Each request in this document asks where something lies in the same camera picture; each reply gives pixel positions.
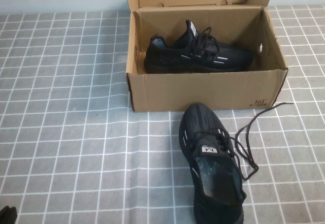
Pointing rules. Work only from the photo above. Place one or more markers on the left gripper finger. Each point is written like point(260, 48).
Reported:
point(12, 216)
point(3, 216)

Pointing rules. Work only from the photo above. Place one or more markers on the black mesh sneaker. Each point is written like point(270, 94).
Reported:
point(177, 56)
point(203, 122)

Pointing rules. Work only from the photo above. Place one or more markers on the brown cardboard shoe box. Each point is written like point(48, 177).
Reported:
point(193, 92)

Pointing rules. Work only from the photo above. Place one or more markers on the grey white-checked tablecloth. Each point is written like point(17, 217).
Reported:
point(76, 132)

